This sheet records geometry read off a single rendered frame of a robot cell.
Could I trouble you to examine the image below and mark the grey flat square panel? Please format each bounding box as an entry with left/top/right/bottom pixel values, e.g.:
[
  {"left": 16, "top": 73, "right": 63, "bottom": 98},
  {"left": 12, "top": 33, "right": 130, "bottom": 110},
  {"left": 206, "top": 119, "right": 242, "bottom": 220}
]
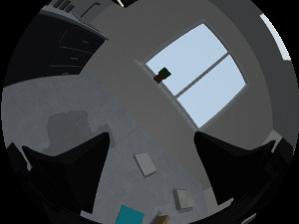
[{"left": 134, "top": 152, "right": 156, "bottom": 176}]

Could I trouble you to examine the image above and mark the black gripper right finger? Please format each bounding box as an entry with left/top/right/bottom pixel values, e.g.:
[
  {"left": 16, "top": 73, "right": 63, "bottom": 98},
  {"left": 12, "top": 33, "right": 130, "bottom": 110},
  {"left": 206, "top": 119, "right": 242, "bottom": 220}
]
[{"left": 193, "top": 131, "right": 276, "bottom": 205}]

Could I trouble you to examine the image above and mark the grey flat rectangular slab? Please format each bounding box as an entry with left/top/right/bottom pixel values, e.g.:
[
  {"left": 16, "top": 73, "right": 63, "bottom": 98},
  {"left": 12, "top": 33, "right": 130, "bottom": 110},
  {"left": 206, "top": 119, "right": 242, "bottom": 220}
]
[{"left": 173, "top": 189, "right": 194, "bottom": 211}]

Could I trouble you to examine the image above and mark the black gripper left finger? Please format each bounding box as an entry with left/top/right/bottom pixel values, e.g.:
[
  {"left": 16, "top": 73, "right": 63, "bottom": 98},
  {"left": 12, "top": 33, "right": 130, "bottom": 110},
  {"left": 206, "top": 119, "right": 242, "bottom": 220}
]
[{"left": 21, "top": 132, "right": 110, "bottom": 215}]

